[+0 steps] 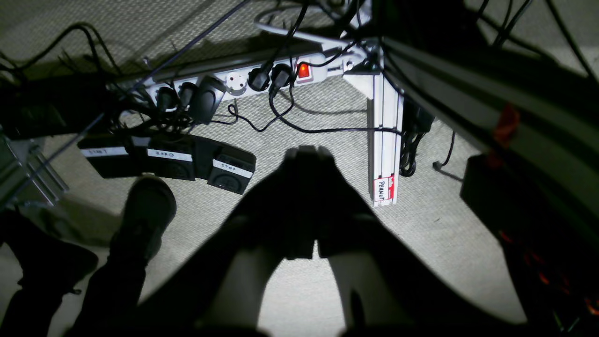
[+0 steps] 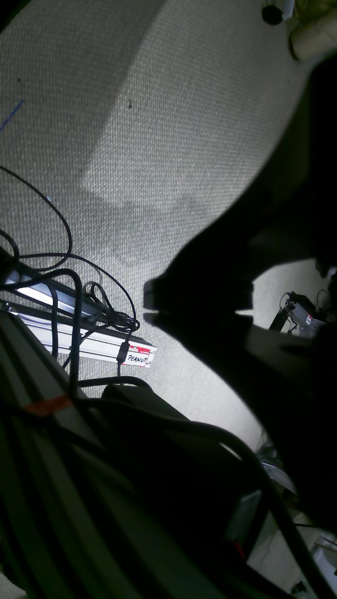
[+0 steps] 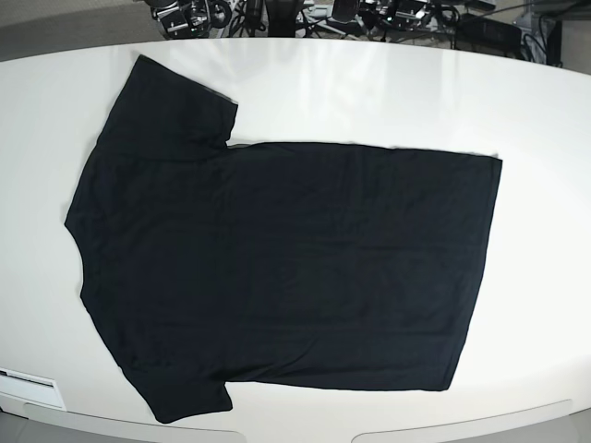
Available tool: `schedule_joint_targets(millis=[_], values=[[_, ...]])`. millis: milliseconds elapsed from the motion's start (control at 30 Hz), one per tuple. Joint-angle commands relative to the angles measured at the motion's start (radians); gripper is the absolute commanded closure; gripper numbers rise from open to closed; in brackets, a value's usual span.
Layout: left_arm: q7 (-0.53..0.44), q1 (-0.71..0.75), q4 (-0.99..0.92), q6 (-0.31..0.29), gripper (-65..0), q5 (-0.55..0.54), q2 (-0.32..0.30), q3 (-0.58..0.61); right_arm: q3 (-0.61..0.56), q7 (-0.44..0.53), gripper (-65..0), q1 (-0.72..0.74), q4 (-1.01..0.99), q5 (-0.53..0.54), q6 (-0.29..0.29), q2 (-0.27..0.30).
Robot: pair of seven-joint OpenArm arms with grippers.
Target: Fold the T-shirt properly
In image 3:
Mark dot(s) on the black T-shirt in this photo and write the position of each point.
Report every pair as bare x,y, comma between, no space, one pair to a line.
316,265

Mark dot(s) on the robot arm image left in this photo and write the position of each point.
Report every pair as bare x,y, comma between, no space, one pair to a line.
186,19

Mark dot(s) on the robot arm image right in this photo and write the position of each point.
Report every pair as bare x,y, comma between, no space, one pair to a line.
408,15

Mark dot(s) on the black box on floor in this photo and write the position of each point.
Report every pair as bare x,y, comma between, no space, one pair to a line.
488,32

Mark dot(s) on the white label plate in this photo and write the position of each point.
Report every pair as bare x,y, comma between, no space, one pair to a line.
40,391

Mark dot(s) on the black centre post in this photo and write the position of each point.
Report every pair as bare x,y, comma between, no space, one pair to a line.
281,18

